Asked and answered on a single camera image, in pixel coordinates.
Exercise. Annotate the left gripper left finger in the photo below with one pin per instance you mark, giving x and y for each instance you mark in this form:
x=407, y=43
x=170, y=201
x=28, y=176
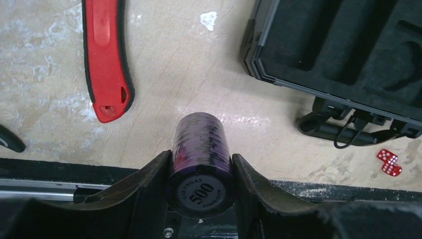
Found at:
x=133, y=208

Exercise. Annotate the black poker set case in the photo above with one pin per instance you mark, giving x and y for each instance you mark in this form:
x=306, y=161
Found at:
x=361, y=59

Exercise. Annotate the purple poker chip stack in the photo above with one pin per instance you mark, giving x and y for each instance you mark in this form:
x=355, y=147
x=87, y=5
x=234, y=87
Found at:
x=201, y=183

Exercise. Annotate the red die right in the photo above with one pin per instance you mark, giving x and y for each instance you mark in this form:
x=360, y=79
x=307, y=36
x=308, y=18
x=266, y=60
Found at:
x=391, y=169

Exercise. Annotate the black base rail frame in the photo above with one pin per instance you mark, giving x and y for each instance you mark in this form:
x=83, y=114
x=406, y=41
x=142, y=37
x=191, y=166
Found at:
x=33, y=195

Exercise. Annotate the red black folding knife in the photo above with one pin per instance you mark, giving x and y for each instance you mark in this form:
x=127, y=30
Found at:
x=106, y=68

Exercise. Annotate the red die left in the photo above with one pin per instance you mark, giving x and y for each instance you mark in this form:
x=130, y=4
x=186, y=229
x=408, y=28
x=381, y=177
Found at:
x=387, y=156

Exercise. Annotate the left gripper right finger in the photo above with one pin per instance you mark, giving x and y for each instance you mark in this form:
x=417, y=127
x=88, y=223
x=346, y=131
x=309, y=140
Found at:
x=264, y=211

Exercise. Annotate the red die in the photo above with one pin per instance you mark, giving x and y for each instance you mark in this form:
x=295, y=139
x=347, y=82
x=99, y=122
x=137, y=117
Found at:
x=387, y=156
x=391, y=169

